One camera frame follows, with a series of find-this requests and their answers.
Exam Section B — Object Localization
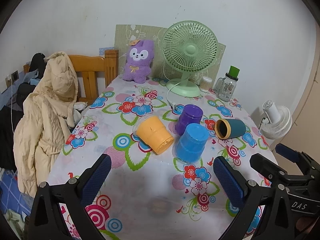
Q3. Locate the blue plastic cup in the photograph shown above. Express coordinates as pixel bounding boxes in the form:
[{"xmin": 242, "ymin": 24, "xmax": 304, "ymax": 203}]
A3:
[{"xmin": 174, "ymin": 123, "xmax": 209, "ymax": 163}]

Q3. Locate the teal cup with yellow rim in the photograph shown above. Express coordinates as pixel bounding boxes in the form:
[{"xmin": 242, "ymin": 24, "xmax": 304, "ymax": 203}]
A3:
[{"xmin": 215, "ymin": 119, "xmax": 246, "ymax": 140}]

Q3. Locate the purple plastic cup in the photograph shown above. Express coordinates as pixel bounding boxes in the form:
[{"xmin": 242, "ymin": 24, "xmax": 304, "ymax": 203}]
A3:
[{"xmin": 175, "ymin": 104, "xmax": 203, "ymax": 136}]

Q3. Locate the orange plastic cup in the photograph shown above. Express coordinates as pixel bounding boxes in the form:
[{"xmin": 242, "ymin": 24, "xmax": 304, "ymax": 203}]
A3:
[{"xmin": 133, "ymin": 114, "xmax": 174, "ymax": 155}]

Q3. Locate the person's right hand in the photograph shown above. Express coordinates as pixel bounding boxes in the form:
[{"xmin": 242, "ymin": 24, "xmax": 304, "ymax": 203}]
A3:
[{"xmin": 296, "ymin": 217, "xmax": 317, "ymax": 239}]

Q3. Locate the white standing fan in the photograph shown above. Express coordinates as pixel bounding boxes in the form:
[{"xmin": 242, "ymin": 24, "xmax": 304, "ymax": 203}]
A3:
[{"xmin": 260, "ymin": 100, "xmax": 292, "ymax": 140}]

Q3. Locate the blue checkered bedding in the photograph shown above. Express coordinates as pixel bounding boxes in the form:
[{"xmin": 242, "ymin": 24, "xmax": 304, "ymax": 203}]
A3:
[{"xmin": 1, "ymin": 168, "xmax": 33, "ymax": 230}]

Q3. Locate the floral tablecloth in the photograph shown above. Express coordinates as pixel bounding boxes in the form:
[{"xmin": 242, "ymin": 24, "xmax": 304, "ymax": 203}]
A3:
[{"xmin": 48, "ymin": 77, "xmax": 274, "ymax": 239}]

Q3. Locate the beige puffer jacket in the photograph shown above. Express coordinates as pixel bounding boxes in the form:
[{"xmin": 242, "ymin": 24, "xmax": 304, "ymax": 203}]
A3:
[{"xmin": 13, "ymin": 51, "xmax": 78, "ymax": 197}]

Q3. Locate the glass jar with green lid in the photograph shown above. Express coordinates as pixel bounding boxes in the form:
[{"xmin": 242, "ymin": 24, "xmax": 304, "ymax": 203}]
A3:
[{"xmin": 214, "ymin": 66, "xmax": 240, "ymax": 102}]

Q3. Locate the black clothing pile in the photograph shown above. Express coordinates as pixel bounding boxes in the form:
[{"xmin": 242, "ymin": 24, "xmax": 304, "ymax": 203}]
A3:
[{"xmin": 0, "ymin": 53, "xmax": 47, "ymax": 171}]

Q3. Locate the toothpick container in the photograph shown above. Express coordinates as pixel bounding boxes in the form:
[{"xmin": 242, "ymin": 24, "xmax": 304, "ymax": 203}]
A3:
[{"xmin": 199, "ymin": 76, "xmax": 213, "ymax": 92}]

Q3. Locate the wooden chair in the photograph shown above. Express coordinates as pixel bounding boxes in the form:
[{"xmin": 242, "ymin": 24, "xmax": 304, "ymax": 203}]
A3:
[{"xmin": 23, "ymin": 49, "xmax": 118, "ymax": 111}]

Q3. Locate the green desk fan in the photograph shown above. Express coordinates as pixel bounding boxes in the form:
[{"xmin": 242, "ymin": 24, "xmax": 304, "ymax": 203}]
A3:
[{"xmin": 161, "ymin": 21, "xmax": 218, "ymax": 98}]

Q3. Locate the purple plush bunny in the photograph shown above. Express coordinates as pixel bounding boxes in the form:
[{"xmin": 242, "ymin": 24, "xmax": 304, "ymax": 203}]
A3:
[{"xmin": 123, "ymin": 39, "xmax": 155, "ymax": 83}]

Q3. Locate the green patterned board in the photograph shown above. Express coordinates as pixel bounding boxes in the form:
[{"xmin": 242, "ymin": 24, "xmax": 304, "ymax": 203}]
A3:
[{"xmin": 114, "ymin": 24, "xmax": 226, "ymax": 84}]

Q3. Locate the white fan cable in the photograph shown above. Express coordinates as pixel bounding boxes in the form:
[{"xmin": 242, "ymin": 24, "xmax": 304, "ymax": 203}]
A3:
[{"xmin": 166, "ymin": 80, "xmax": 183, "ymax": 111}]

